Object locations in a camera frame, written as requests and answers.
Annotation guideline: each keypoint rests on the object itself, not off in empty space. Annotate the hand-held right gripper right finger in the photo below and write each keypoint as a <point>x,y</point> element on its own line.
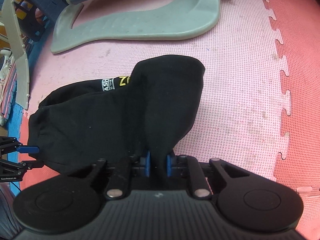
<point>169,166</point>

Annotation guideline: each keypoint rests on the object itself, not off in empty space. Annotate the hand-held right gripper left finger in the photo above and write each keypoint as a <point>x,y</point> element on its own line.
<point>148,165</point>

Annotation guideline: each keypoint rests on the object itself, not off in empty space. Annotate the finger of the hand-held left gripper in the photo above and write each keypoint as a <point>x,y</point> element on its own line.
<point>30,149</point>
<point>32,164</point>

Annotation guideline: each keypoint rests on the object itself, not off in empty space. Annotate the black pants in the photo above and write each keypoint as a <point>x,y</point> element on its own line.
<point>100,117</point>

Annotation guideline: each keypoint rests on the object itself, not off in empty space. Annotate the blue foam mat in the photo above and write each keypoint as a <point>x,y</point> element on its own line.
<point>15,127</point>

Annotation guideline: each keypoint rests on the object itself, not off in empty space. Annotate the person's leg in jeans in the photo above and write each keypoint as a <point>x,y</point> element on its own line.
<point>7,217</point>

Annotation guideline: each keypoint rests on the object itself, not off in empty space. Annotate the stack of foam tiles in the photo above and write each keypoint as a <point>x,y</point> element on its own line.
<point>8,105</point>

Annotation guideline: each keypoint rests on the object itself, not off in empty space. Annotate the white plastic toy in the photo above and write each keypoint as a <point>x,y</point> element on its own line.
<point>5,62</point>

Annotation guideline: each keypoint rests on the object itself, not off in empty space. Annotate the white ribbed plastic panel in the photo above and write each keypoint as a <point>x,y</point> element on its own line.
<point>15,42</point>

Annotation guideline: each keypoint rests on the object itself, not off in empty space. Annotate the grey plastic toy base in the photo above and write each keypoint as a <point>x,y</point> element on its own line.
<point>150,25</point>

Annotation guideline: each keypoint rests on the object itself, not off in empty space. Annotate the red foam mat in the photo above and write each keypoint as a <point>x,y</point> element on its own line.
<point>300,80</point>

